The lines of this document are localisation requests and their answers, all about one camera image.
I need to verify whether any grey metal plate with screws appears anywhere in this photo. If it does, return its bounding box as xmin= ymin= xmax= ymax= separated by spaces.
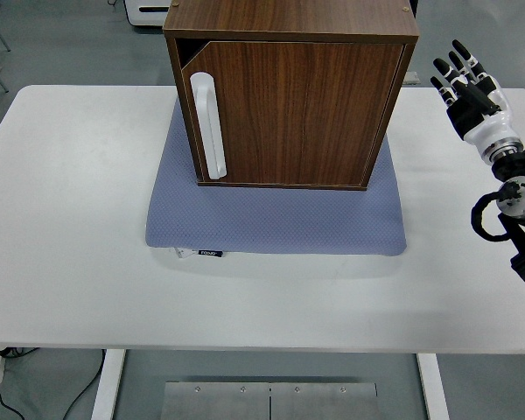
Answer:
xmin=160 ymin=381 xmax=271 ymax=420
xmin=269 ymin=381 xmax=379 ymax=420

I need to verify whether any white appliance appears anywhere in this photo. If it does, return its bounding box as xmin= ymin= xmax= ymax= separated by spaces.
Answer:
xmin=125 ymin=0 xmax=172 ymax=28

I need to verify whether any brown wooden cabinet body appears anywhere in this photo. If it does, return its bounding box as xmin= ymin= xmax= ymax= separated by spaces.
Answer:
xmin=162 ymin=0 xmax=421 ymax=193

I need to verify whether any blue-grey textured mat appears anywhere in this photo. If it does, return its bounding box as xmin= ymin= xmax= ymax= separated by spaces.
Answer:
xmin=143 ymin=94 xmax=410 ymax=257

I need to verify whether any white door handle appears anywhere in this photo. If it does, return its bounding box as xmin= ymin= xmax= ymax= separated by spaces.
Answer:
xmin=189 ymin=71 xmax=228 ymax=181

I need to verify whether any white table leg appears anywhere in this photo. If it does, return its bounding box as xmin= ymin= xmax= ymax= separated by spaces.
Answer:
xmin=90 ymin=349 xmax=127 ymax=420
xmin=416 ymin=352 xmax=451 ymax=420

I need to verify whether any brown wooden cabinet door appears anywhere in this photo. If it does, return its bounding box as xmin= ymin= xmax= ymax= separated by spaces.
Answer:
xmin=179 ymin=40 xmax=406 ymax=187

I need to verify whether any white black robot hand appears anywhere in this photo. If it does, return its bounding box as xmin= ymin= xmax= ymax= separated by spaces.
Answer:
xmin=429 ymin=38 xmax=520 ymax=152

